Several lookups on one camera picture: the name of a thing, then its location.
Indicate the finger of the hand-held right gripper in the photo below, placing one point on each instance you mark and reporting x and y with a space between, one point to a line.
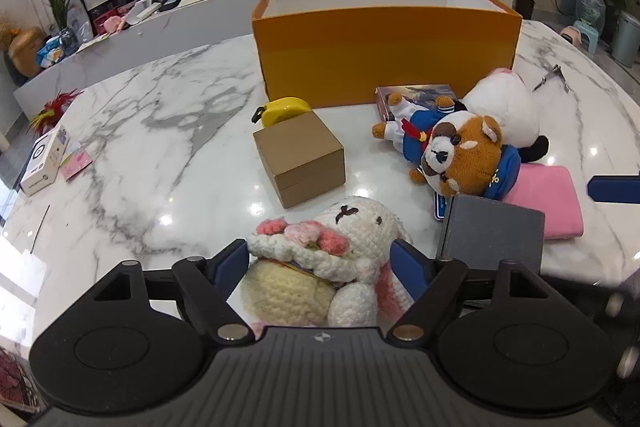
612 188

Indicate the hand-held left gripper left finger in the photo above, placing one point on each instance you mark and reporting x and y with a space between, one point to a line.
233 265

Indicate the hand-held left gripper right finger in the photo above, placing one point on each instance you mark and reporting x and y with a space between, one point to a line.
408 265

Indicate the white crochet bunny toy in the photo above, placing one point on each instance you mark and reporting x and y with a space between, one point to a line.
350 227

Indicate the blue card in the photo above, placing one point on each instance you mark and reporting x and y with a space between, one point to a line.
441 208

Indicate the pink folded cloth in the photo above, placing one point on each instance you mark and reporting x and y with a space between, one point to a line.
547 202

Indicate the dark grey box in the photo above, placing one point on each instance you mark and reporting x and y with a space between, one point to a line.
492 234

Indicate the brown cardboard box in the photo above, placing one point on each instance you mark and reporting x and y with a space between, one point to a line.
300 159

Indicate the metal nail clipper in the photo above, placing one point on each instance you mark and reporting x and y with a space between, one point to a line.
554 76

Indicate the red panda plush toy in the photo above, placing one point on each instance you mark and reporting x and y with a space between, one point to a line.
465 152

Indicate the white and pink plush toy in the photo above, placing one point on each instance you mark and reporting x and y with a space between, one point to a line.
500 99

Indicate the green waste bin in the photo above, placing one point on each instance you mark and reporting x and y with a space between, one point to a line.
627 38

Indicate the light blue stool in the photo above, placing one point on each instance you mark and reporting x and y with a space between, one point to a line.
586 36

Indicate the pink round object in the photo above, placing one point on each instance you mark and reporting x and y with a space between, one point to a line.
571 35

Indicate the yellow banana toy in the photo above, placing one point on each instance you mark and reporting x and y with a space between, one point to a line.
282 110

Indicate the illustrated picture box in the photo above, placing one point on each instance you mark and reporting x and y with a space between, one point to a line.
415 96

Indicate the blue water bottle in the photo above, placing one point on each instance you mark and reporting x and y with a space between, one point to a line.
591 4

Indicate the pink sticky notes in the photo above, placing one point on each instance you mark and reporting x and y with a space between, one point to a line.
76 163

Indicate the thin dark stick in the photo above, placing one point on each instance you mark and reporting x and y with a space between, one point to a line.
40 227

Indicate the large orange box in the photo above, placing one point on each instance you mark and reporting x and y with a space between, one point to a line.
385 52

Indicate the white product box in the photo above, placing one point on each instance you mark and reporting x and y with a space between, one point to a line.
44 159

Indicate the red feather decoration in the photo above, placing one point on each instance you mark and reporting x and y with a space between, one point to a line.
52 109

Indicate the red patterned rug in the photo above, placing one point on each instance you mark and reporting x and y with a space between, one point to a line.
15 379

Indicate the pink small toy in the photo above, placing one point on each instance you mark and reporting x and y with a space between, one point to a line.
114 23

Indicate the white flat device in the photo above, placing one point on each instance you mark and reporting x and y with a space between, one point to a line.
142 11

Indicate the blue snack packets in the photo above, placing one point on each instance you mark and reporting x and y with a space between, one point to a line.
57 47

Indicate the brown round vase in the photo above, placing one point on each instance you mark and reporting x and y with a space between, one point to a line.
26 52

